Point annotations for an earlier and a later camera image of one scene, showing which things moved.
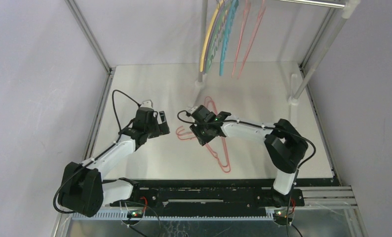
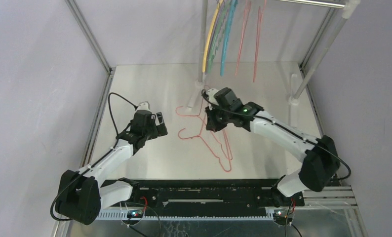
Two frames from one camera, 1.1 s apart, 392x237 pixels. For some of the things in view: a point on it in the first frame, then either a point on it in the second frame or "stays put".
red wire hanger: x=184 y=128 -> x=226 y=143
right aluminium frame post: x=328 y=19 stays put
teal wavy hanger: x=233 y=10 stays put
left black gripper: x=161 y=129 stays put
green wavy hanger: x=218 y=6 -> x=218 y=32
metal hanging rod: x=321 y=4 stays put
